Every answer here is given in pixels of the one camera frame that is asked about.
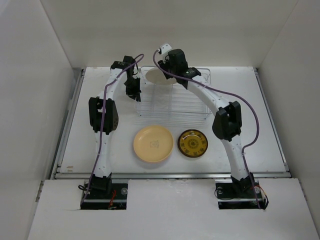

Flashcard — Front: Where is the brown yellow patterned plate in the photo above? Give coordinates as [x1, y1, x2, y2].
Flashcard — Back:
[177, 129, 209, 158]

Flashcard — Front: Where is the yellow plastic plate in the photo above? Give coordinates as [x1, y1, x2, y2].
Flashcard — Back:
[133, 125, 174, 164]

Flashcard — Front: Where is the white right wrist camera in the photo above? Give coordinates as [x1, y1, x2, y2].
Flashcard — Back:
[159, 43, 172, 56]

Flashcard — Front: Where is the beige plastic plate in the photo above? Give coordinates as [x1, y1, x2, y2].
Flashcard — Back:
[145, 68, 177, 85]

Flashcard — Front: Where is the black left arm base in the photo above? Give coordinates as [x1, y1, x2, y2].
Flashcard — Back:
[80, 182, 129, 210]

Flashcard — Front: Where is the aluminium table frame rail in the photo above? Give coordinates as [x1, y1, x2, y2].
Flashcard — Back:
[54, 66, 290, 179]

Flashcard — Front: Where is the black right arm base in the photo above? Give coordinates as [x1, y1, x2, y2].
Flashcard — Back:
[214, 181, 270, 210]

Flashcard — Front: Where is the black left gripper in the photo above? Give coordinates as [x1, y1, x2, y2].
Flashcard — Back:
[123, 77, 141, 103]

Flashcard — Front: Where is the white wire dish rack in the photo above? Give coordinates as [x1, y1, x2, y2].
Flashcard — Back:
[135, 66, 212, 119]

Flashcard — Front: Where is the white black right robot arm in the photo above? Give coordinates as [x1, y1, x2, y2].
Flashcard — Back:
[153, 48, 250, 197]

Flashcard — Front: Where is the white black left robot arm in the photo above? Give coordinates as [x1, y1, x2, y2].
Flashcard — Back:
[88, 54, 144, 199]

